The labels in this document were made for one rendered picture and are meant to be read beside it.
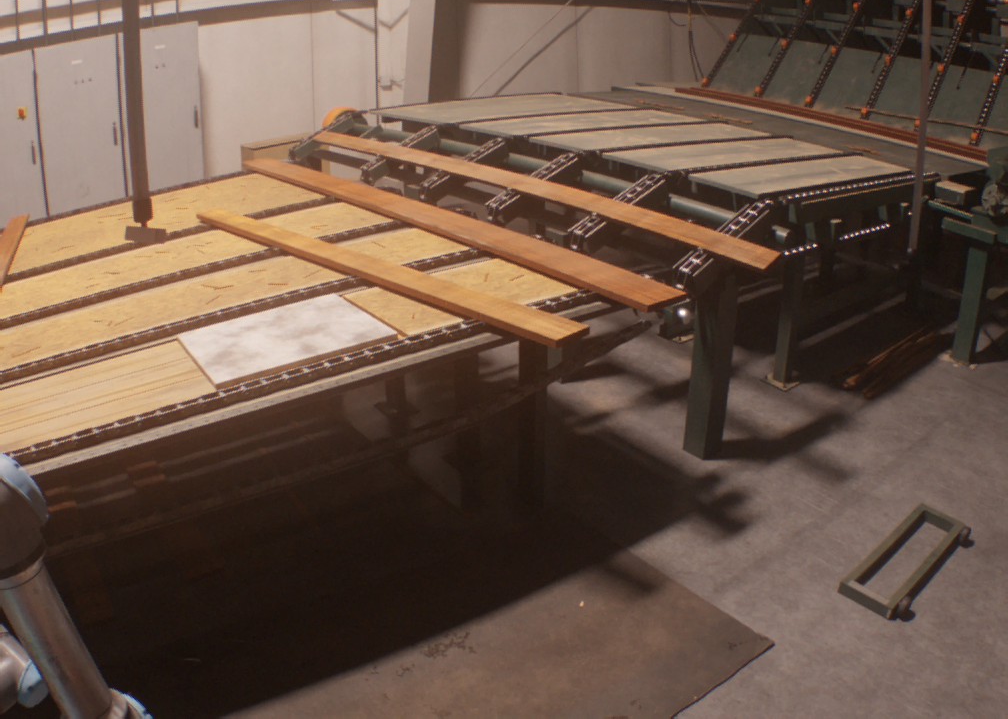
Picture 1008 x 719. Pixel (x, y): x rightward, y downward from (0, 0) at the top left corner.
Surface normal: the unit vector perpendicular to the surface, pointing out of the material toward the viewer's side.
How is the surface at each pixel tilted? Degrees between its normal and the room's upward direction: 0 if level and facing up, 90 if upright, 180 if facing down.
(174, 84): 90
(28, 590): 81
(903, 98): 47
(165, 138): 90
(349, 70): 88
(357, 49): 88
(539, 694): 0
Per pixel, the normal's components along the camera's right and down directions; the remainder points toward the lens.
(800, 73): -0.61, -0.46
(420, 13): 0.57, 0.45
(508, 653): -0.02, -0.92
